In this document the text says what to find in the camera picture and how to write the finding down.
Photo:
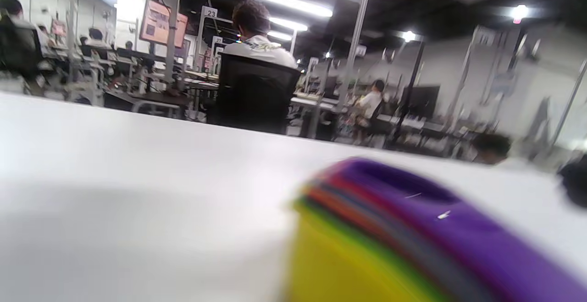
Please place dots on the long ceiling light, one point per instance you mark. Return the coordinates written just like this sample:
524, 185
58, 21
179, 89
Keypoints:
289, 2

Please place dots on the red plastic measuring cup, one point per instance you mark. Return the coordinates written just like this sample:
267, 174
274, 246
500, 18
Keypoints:
339, 183

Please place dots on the orange plastic measuring cup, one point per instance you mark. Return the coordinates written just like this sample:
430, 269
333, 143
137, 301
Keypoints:
316, 195

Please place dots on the green plastic measuring cup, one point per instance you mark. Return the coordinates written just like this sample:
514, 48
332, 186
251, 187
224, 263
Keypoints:
367, 241

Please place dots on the navy plastic measuring cup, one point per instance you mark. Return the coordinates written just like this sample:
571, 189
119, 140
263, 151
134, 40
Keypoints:
426, 258

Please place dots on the orange screen monitor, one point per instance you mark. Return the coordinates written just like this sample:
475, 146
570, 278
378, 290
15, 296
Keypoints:
158, 24

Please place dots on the dark brown side table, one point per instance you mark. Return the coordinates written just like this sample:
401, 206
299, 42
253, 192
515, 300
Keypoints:
146, 96

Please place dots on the person's right hand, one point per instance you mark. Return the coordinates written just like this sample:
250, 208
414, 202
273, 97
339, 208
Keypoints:
575, 183

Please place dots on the black equipment stand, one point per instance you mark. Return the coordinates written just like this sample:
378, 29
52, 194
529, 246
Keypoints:
422, 102

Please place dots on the purple plastic measuring cup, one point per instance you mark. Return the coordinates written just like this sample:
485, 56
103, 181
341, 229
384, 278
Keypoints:
458, 238

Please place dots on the yellow plastic measuring cup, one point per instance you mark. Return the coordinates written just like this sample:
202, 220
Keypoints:
330, 260

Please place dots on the black mesh office chair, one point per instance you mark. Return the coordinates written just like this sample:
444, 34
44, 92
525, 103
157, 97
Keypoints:
254, 96

